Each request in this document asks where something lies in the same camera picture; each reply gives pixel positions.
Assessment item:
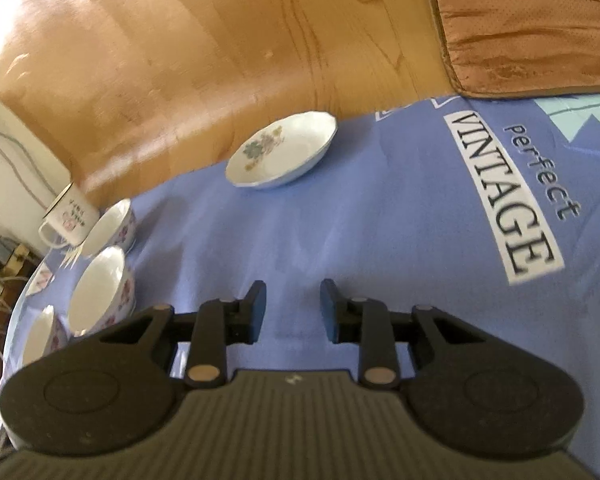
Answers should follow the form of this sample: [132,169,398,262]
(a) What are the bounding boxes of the red-flower bowl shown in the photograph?
[81,198,136,258]
[67,246,135,337]
[22,304,69,366]

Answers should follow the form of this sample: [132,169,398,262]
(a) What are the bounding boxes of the floral plate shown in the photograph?
[225,110,338,188]

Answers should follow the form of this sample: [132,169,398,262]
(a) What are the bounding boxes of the blue printed tablecloth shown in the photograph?
[0,91,600,478]

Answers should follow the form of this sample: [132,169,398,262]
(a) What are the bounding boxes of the white enamel mug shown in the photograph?
[38,182,100,249]

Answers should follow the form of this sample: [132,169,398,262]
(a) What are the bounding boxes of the small black charger box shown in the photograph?
[0,236,19,266]

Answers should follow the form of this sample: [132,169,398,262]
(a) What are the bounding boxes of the wooden board panel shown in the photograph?
[0,0,452,205]

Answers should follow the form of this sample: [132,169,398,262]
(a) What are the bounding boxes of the brown seat cushion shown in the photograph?
[429,0,600,99]

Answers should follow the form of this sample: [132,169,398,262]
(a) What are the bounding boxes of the black wall cable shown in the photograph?
[0,119,56,206]

